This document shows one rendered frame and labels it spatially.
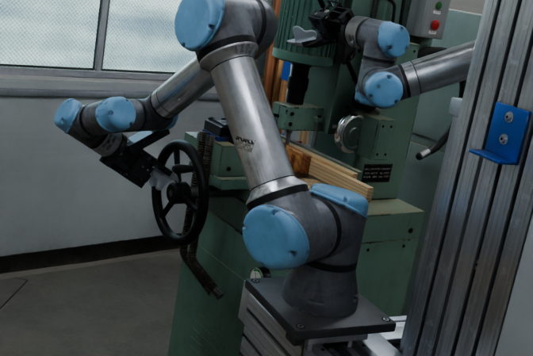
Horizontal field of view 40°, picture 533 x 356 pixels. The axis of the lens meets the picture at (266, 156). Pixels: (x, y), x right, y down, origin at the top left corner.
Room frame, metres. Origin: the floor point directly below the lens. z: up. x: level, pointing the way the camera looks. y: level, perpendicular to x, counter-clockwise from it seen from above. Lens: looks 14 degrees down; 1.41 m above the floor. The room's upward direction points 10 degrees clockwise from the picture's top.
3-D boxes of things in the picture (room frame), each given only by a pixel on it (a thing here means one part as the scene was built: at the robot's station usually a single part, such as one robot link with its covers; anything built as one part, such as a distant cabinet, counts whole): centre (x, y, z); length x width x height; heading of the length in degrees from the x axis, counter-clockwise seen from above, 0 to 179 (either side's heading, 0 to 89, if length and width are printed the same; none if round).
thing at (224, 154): (2.01, 0.11, 0.92); 0.15 x 0.13 x 0.09; 37
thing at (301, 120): (2.13, -0.07, 1.03); 0.14 x 0.07 x 0.09; 127
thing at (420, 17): (2.20, -0.39, 1.40); 0.10 x 0.06 x 0.16; 127
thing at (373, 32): (1.71, -0.22, 1.32); 0.11 x 0.08 x 0.09; 37
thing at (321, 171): (2.04, -0.11, 0.92); 0.54 x 0.02 x 0.04; 37
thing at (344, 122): (2.09, -0.23, 1.02); 0.12 x 0.03 x 0.12; 127
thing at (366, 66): (1.70, -0.22, 1.22); 0.11 x 0.08 x 0.11; 2
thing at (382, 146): (2.10, -0.30, 1.02); 0.09 x 0.07 x 0.12; 37
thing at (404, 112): (2.29, -0.28, 1.16); 0.22 x 0.22 x 0.72; 37
